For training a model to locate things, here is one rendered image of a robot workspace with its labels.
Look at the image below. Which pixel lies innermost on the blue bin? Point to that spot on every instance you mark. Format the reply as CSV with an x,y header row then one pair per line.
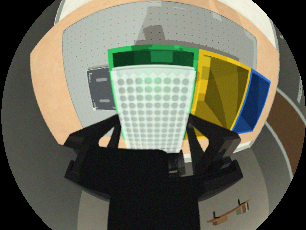
x,y
254,102

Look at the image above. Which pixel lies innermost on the green bin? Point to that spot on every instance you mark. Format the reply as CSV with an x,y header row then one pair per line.
x,y
154,54

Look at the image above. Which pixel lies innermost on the yellow bin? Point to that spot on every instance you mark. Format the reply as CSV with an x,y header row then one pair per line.
x,y
220,90

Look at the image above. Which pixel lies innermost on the white well plate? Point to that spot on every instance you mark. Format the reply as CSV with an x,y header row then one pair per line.
x,y
153,131

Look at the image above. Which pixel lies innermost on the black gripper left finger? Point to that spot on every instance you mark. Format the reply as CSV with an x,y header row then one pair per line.
x,y
91,135

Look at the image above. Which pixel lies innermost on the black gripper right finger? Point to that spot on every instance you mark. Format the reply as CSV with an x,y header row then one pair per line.
x,y
222,143

